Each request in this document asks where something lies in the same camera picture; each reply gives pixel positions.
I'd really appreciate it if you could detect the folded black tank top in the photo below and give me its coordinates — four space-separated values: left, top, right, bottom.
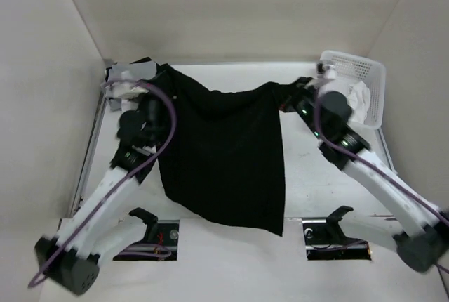
131 57 159 67

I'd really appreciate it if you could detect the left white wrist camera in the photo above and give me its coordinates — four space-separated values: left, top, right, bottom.
110 81 147 100

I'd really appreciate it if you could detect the black tank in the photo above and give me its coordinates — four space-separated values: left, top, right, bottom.
153 64 296 236
131 57 159 67

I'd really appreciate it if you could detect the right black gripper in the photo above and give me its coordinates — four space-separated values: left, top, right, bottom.
269 76 326 138

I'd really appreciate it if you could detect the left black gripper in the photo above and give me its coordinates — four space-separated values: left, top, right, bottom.
131 70 179 144

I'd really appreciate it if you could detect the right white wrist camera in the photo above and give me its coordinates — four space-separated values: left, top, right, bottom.
316 62 337 81

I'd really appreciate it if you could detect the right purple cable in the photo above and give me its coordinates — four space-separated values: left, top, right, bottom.
313 86 449 275

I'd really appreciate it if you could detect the folded grey tank top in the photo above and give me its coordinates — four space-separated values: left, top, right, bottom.
104 63 157 112

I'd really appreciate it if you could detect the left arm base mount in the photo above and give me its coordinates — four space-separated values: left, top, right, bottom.
113 208 180 261

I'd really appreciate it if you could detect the white tank top in basket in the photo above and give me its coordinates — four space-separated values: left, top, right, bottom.
347 81 370 124

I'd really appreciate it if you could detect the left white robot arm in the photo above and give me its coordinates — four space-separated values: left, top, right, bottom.
27 84 177 296

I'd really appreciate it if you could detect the white plastic basket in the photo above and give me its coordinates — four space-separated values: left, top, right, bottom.
320 50 386 130

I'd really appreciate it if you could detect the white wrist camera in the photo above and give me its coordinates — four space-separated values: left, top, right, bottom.
316 62 337 81
110 81 147 100

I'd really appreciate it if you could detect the purple cable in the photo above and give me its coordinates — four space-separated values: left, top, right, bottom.
27 79 177 288
313 86 449 275

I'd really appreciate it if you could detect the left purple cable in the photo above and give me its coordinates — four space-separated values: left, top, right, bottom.
27 79 177 288

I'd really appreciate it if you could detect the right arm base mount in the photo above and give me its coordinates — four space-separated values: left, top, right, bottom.
302 206 371 261

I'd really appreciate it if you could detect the metal table edge rail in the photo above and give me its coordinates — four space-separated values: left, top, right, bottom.
69 58 115 218

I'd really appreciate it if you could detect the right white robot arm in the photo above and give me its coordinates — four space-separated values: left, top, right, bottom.
279 77 448 273

